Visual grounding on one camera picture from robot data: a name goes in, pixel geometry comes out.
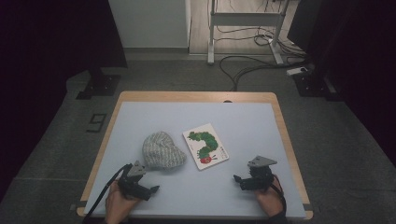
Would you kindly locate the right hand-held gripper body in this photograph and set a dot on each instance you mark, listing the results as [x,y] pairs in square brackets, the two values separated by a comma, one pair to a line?
[260,179]

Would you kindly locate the person's left hand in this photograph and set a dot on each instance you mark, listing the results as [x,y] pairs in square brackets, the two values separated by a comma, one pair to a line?
[116,207]

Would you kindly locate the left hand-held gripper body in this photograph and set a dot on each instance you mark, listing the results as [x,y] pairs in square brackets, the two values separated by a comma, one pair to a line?
[132,182]

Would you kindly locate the white power strip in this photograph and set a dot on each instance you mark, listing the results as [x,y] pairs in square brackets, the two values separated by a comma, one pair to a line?
[295,71]

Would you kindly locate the caterpillar picture board book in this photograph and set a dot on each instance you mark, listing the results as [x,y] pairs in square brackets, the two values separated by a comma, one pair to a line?
[205,146]

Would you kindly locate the black stand base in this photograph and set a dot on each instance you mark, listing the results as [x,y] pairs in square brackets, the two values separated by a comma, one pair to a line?
[311,85]
[99,85]

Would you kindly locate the wooden table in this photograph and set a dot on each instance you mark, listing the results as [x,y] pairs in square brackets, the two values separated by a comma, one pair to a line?
[186,95]

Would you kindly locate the white cabinet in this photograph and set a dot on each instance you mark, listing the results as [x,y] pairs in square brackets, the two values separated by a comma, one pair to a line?
[149,21]

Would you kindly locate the white metal stand frame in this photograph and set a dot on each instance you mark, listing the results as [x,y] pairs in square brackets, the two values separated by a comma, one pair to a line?
[246,18]

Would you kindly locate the person's right hand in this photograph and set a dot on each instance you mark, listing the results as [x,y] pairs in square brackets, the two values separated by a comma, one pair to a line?
[270,202]

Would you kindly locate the grey fluffy cloth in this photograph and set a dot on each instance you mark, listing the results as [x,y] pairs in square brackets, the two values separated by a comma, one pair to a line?
[162,152]

